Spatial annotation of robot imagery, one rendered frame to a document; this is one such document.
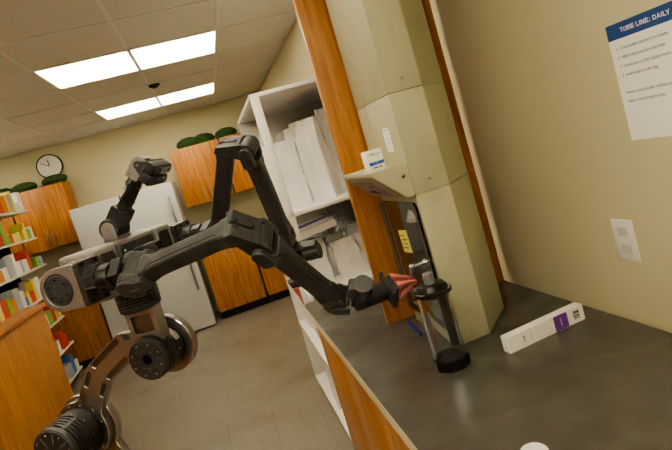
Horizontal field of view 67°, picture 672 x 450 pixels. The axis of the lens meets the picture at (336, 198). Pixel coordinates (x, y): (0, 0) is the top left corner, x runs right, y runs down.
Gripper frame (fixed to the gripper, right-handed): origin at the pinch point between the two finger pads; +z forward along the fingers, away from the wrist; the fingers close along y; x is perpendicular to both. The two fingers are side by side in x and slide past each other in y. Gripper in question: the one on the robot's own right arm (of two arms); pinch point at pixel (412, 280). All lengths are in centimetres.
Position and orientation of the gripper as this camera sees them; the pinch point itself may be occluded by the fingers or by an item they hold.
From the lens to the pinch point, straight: 160.7
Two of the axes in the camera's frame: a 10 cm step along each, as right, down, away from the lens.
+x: 1.3, 8.3, 5.4
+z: 9.3, -2.9, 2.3
